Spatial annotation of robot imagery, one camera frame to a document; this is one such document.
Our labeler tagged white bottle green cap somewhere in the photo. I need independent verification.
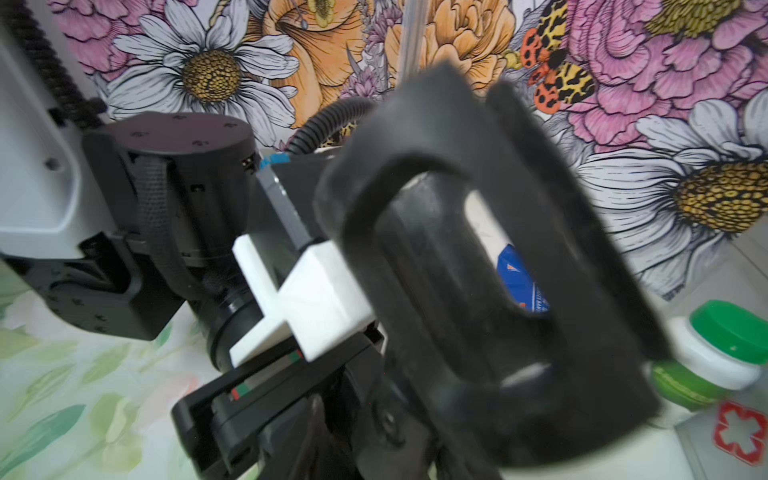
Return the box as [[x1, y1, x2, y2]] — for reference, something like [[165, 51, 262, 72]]
[[648, 300, 767, 429]]

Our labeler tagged silver aluminium first aid case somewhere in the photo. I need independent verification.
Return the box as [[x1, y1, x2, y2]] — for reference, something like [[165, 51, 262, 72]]
[[676, 381, 767, 480]]

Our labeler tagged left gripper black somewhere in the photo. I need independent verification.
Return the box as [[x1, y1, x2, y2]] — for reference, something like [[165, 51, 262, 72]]
[[170, 233, 385, 480]]

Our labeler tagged blue white bandage packet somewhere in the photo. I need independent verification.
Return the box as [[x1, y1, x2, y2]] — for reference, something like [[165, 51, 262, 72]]
[[496, 245, 549, 313]]

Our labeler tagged left black corrugated cable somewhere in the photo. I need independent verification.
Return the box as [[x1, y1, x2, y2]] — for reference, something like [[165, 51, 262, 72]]
[[284, 95, 379, 156]]

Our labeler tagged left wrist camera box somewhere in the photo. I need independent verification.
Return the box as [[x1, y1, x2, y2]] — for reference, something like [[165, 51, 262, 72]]
[[257, 148, 340, 252]]

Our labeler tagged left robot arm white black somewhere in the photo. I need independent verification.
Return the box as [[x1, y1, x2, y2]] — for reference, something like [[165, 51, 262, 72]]
[[1, 1, 383, 479]]

